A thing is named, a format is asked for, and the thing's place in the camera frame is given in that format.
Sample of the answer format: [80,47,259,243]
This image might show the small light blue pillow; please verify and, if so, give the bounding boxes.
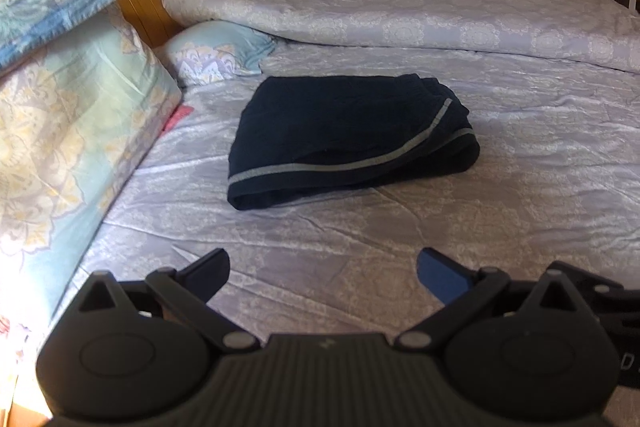
[155,20,277,88]

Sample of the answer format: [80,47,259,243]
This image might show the pink cloth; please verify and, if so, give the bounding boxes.
[161,104,196,134]

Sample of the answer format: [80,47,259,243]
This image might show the large floral pillow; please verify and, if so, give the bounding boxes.
[0,0,184,325]

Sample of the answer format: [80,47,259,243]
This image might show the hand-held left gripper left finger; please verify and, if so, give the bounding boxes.
[75,248,262,352]

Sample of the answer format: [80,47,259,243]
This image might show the lilac patterned duvet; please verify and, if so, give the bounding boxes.
[159,0,640,74]

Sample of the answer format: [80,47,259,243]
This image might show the lilac patterned bed sheet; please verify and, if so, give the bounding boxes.
[10,41,640,427]

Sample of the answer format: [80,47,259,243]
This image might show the navy pants with grey stripe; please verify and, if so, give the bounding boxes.
[227,75,482,212]

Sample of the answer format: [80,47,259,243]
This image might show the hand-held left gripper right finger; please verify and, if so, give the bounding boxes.
[397,247,601,352]

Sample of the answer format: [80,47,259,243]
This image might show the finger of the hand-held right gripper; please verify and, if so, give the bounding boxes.
[552,260,640,304]

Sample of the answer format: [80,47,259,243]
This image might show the blue patchwork pillow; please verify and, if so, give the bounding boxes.
[0,0,159,71]

